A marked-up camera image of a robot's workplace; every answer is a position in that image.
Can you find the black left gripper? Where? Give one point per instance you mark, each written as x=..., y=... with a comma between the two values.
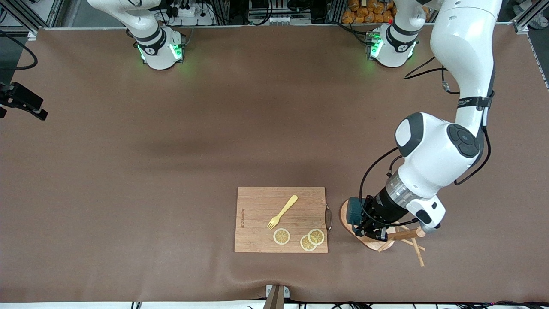
x=383, y=210

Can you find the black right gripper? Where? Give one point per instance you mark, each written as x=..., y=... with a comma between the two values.
x=26, y=97

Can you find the dark green mug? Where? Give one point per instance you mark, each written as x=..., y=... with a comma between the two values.
x=355, y=210

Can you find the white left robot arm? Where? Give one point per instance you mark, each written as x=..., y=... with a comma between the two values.
x=433, y=159

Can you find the wooden mug rack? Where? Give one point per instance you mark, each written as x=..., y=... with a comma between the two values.
x=409, y=234

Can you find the lemon slice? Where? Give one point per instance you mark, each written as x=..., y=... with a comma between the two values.
x=282, y=236
x=316, y=237
x=305, y=245

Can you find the yellow plastic fork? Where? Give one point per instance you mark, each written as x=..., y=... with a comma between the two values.
x=284, y=210

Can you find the bamboo cutting board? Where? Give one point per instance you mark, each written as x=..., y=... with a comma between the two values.
x=257, y=206

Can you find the brown table mat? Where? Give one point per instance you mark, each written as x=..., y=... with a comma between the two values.
x=274, y=128

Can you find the orange packaged goods pile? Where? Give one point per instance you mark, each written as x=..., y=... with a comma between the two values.
x=364, y=13

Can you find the aluminium frame post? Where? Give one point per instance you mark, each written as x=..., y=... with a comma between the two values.
x=529, y=17
x=25, y=17

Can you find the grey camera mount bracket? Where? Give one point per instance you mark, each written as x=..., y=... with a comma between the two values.
x=276, y=298

